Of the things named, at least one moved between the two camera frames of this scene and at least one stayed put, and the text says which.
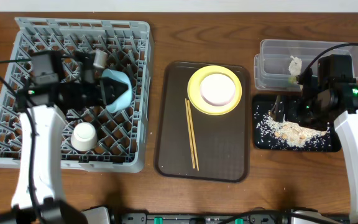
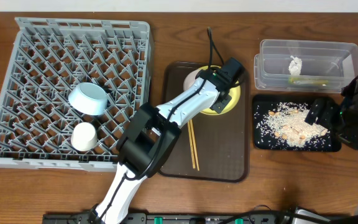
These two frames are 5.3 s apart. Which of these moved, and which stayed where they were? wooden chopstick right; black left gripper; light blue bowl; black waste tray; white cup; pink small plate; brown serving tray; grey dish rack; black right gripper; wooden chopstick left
Moved: black left gripper; black right gripper; light blue bowl; pink small plate
Stayed: grey dish rack; brown serving tray; wooden chopstick left; white cup; wooden chopstick right; black waste tray
